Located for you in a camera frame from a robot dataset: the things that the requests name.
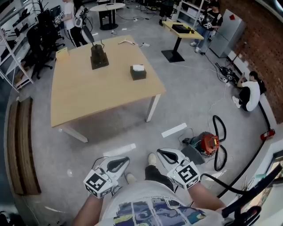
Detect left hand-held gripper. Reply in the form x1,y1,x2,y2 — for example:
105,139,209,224
83,155,130,199

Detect grey box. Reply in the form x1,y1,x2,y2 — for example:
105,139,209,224
180,144,206,166

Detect person's left forearm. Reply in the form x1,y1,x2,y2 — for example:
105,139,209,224
72,189,116,226

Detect dark pot with cable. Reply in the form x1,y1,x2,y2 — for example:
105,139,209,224
91,39,106,60

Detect person's right forearm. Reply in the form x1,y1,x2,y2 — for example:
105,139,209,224
187,180,226,213

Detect person's white printed shirt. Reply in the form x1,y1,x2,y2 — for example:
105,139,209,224
95,180,224,226

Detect black office chairs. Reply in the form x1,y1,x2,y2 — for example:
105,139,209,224
24,0,66,80

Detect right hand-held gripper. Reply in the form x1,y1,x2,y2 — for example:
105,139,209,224
156,148,201,190

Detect dark square tray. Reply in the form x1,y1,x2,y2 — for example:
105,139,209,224
90,52,110,71

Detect white metal shelf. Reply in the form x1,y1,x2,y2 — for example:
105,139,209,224
176,0,211,30
0,0,38,93

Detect black floor equipment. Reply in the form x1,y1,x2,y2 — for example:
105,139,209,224
215,62,239,83

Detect silver refrigerator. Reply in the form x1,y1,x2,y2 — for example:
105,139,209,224
209,9,246,59

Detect person's black trousers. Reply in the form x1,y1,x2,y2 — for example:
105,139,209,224
144,164,176,193

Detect yellow table with black base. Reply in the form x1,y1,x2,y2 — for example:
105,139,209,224
161,20,205,63

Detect black box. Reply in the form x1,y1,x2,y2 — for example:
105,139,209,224
172,24,191,35

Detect black headset strap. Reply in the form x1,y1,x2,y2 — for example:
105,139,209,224
200,162,283,226

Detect red fire extinguisher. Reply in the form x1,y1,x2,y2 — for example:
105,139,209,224
260,128,276,141

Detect person's white shoe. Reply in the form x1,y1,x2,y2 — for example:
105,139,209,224
147,152,157,166
126,173,138,184

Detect white table leg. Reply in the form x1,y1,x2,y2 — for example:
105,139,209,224
61,125,89,143
145,93,161,123

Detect orange green vacuum cleaner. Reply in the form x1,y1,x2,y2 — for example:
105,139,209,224
182,131,222,158

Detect dark tissue box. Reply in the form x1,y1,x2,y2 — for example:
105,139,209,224
130,65,148,81

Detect round white table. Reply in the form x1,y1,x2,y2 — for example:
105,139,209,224
89,3,126,31

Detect light wooden hanger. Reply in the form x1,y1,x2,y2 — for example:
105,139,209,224
118,39,138,47

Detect black vacuum hose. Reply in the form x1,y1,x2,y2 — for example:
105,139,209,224
212,115,229,172

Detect black cable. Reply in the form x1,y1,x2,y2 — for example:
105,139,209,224
216,103,276,198

